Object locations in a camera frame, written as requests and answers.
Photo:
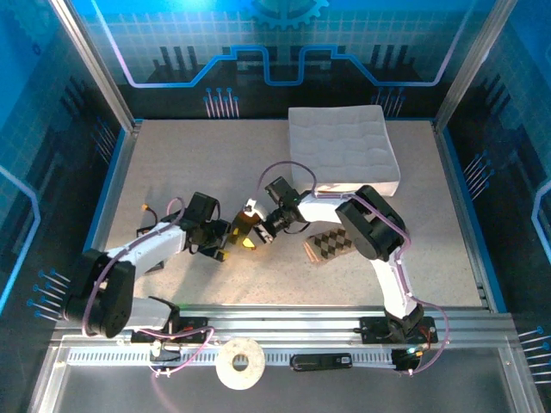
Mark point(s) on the brown beige argyle sock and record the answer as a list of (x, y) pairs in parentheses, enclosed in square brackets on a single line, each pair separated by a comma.
[(331, 245)]

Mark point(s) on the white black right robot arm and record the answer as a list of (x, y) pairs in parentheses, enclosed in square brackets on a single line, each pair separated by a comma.
[(323, 211)]

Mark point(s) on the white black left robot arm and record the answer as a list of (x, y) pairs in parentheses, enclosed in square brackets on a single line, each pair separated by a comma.
[(159, 243)]

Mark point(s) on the white tape roll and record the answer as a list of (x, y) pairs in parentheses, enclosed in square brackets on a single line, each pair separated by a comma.
[(226, 365)]

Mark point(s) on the yellow battery connector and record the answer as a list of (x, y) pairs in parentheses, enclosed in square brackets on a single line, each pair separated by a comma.
[(147, 208)]

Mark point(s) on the black controller box white plug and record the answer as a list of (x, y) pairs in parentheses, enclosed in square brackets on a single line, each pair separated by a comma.
[(170, 356)]

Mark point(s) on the black rectangular device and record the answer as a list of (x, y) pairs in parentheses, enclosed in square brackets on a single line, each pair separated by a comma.
[(314, 362)]

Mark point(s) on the grey front platform panel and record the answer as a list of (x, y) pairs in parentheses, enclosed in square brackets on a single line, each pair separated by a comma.
[(344, 391)]

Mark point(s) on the black controller box with LED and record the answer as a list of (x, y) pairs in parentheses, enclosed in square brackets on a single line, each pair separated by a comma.
[(402, 361)]

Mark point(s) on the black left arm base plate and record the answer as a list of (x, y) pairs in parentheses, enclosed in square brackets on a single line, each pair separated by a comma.
[(193, 322)]

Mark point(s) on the aluminium front rail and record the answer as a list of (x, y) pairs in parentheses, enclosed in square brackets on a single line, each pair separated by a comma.
[(280, 322)]

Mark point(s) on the aluminium side rail blue trim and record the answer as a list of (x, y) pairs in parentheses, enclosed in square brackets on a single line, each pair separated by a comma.
[(116, 193), (465, 215)]

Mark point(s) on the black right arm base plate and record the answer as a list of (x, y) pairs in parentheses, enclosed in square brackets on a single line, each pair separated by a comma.
[(370, 329)]

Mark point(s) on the aluminium frame post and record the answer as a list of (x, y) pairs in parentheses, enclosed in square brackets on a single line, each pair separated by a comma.
[(97, 64), (472, 64)]

